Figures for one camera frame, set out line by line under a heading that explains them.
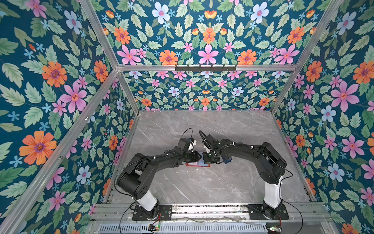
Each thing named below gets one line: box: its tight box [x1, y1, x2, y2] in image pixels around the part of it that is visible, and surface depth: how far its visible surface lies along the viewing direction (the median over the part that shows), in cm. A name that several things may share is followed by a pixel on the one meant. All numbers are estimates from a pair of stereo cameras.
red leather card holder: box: [185, 161, 211, 168], surface depth 92 cm
